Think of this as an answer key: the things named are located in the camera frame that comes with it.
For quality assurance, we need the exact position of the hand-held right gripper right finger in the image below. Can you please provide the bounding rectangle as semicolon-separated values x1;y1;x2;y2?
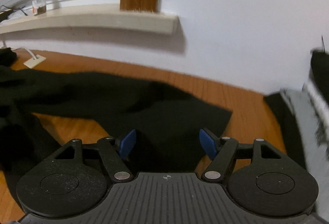
199;128;284;184

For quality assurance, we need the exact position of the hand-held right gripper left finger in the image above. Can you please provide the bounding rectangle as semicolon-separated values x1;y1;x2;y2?
54;128;137;184

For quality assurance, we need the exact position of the black garment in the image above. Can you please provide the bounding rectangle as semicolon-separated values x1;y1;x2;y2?
0;48;233;223
310;49;329;106
265;93;306;170

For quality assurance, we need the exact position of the folded black garment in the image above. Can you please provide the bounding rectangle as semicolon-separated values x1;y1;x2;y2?
265;93;306;170
310;49;329;106

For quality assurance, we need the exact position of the folded grey garment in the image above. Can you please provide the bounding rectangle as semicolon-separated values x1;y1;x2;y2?
280;82;329;170

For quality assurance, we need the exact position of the beige window sill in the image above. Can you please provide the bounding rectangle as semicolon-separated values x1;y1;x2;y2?
0;5;180;35

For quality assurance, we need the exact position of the glass jar with orange label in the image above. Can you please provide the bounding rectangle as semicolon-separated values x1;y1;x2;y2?
32;0;47;15

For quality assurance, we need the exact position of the beige cable outlet plate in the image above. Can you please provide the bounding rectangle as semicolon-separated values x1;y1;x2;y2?
24;55;47;68

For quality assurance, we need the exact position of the white power cable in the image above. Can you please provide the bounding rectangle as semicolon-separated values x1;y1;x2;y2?
14;46;39;59

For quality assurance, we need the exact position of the thin black cable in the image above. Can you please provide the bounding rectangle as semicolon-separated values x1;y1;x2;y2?
0;5;27;17

